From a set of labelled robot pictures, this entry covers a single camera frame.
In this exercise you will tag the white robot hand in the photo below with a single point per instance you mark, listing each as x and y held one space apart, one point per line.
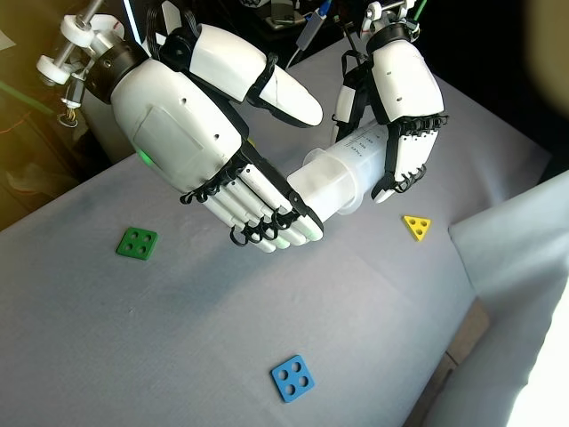
404 80
173 120

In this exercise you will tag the large clear plastic syringe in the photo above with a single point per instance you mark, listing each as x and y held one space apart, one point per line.
351 160

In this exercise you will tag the green square block with holes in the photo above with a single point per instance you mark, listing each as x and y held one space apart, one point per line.
138 242

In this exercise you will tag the yellow triangle block with holes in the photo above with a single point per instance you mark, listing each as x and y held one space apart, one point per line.
417 236

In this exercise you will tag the grey table cloth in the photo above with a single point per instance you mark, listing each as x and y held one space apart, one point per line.
178 311

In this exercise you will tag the blue square block with holes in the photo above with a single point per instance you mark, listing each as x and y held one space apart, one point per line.
293 378

